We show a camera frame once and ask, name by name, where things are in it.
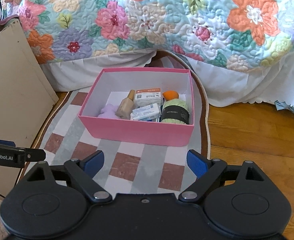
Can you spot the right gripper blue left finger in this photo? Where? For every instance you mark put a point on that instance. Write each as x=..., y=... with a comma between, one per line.
x=81, y=173

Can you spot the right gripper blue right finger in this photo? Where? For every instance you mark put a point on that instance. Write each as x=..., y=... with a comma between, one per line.
x=208, y=177

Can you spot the purple plush toy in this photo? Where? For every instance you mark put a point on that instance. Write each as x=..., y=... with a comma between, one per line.
x=109, y=112

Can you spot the green yarn ball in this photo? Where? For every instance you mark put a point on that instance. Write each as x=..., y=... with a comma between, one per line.
x=175, y=111

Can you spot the foundation bottle gold cap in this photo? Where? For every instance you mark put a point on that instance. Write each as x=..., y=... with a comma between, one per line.
x=127, y=106

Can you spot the white tissue pack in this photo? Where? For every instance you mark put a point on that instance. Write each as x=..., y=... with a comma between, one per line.
x=146, y=113

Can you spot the orange makeup sponge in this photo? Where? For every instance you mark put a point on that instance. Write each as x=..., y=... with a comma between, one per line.
x=170, y=95

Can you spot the clear floss pick box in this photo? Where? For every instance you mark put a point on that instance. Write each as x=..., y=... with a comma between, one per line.
x=144, y=97

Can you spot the checkered cartoon rug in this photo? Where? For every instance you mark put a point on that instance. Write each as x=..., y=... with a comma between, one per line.
x=128, y=167

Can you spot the beige wooden cabinet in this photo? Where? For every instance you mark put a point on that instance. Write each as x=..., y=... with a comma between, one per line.
x=26, y=96

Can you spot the floral quilt bedspread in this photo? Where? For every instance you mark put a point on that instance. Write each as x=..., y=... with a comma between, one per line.
x=239, y=35

